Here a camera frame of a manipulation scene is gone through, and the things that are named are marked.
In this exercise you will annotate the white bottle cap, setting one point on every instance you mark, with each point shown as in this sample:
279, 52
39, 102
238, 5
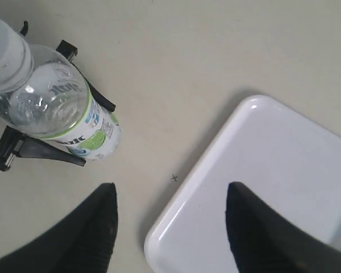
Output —
15, 58

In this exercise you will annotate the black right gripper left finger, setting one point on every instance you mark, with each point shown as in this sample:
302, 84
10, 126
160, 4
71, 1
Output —
83, 241

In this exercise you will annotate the white rectangular plastic tray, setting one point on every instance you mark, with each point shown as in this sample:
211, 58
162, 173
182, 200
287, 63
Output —
290, 162

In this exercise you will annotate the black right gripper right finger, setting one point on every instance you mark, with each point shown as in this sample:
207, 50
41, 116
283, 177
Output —
261, 240

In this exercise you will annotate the clear plastic drink bottle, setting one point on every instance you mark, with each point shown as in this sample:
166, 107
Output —
55, 103

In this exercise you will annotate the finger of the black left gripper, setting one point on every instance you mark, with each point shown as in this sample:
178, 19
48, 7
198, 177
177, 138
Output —
102, 100
37, 149

